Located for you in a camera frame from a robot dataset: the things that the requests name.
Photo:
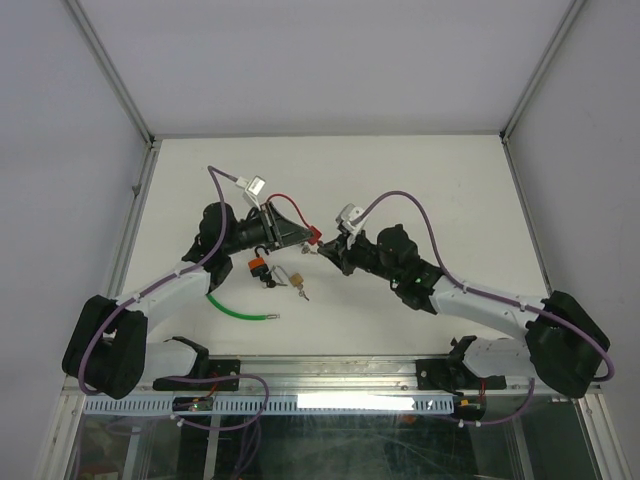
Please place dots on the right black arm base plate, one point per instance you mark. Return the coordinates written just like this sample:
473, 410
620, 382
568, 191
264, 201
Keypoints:
439, 374

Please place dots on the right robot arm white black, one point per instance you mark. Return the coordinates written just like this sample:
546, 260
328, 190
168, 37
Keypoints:
551, 339

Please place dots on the brass padlock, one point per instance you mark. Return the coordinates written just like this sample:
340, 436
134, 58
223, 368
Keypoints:
295, 279

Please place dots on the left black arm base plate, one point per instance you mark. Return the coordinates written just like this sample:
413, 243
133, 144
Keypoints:
220, 375

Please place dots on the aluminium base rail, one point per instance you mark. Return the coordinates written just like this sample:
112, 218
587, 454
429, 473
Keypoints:
325, 370

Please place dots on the grey slotted cable duct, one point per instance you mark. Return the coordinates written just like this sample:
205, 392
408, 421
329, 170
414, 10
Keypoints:
299, 404

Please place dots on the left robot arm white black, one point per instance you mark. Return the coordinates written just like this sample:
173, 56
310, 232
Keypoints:
108, 351

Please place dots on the orange black padlock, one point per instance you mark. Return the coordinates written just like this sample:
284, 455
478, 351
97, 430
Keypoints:
257, 265

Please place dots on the black-headed key pair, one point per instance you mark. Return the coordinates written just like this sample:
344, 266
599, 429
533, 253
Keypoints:
270, 282

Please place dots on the green cable bike lock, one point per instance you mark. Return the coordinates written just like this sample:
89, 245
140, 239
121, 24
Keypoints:
239, 315

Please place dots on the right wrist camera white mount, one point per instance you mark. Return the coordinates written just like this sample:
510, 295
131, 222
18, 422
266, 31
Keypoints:
350, 221

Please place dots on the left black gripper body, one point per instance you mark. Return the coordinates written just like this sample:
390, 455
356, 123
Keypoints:
250, 235

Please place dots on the red cable seal tag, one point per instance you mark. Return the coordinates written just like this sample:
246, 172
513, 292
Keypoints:
300, 215

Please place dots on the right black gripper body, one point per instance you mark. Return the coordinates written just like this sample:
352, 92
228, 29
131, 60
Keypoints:
362, 255

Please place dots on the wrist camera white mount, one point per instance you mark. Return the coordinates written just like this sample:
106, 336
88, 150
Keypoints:
350, 221
251, 189

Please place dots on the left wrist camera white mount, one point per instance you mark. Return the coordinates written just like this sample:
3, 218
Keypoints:
251, 189

